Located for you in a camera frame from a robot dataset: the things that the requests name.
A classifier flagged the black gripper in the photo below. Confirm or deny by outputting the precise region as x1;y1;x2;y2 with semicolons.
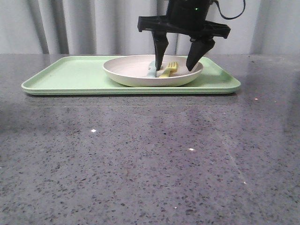
137;0;231;71

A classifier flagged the yellow plastic fork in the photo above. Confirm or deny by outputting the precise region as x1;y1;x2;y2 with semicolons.
158;61;178;78

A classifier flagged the cream round plate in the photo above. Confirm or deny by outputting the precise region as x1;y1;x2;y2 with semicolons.
103;55;203;87

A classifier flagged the light blue plastic spoon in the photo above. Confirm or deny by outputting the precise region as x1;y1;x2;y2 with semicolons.
146;60;157;78

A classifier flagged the light green plastic tray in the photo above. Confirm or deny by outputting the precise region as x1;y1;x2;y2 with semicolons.
22;56;240;95

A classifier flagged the grey curtain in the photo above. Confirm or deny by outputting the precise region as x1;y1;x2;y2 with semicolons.
0;0;300;55

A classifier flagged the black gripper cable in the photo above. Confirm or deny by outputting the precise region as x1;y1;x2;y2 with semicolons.
212;0;246;20

